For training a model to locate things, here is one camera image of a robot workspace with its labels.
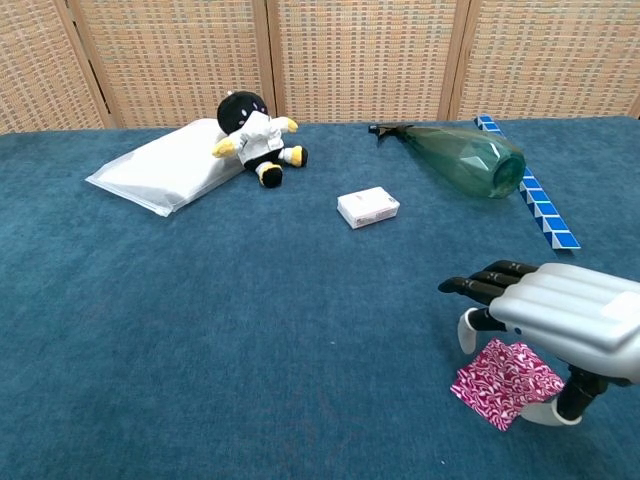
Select black white plush doll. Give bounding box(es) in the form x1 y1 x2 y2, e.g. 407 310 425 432
211 89 309 190

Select blue white snake puzzle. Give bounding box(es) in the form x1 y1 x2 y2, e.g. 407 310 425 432
472 114 582 250

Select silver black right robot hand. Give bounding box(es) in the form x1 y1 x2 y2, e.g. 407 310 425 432
437 259 640 427

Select white padded plastic bag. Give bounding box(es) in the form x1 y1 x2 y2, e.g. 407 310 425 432
84 117 246 218

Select blue felt table cover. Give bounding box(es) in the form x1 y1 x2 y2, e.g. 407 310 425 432
0 115 640 480

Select woven wicker screen panel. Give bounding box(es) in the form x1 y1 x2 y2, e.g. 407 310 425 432
67 0 277 130
264 0 471 125
0 0 116 135
439 0 640 121

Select small white box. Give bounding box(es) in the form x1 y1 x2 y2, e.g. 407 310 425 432
336 186 401 231

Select green glass spray bottle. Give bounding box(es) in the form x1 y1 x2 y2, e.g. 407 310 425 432
368 123 527 200

